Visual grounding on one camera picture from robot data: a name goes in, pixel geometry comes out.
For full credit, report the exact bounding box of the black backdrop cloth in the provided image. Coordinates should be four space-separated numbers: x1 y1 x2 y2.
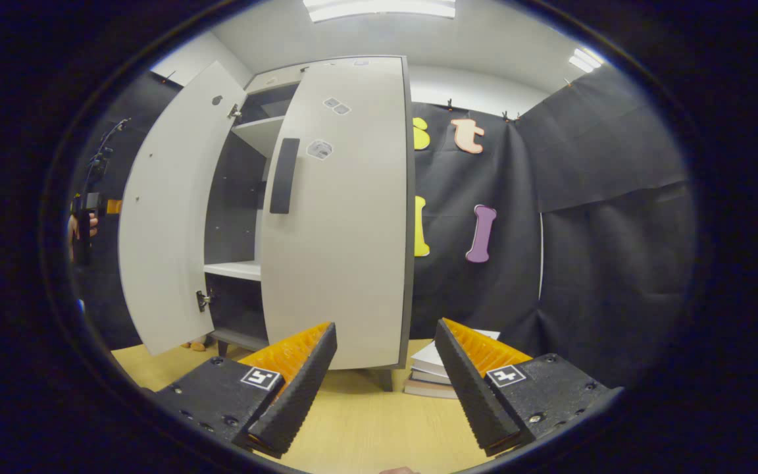
70 63 695 389

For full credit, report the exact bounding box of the long ceiling light panel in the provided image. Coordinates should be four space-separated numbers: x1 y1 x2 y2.
303 0 457 24

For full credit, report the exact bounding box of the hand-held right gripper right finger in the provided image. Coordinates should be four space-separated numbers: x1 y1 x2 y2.
434 319 619 457

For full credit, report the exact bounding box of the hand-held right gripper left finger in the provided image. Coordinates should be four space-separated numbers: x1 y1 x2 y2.
154 321 339 460

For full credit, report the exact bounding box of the white grey cabinet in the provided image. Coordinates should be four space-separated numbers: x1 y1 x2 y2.
201 55 417 393

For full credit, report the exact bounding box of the white cabinet door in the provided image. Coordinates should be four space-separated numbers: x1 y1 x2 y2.
118 61 248 357
259 57 411 371

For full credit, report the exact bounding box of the small ceiling light panel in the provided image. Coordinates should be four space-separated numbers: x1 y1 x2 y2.
568 47 605 74

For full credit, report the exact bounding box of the thick brown book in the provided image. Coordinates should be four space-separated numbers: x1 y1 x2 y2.
403 378 460 400

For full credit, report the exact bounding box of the thin grey book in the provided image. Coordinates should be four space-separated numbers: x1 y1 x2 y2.
408 369 453 386

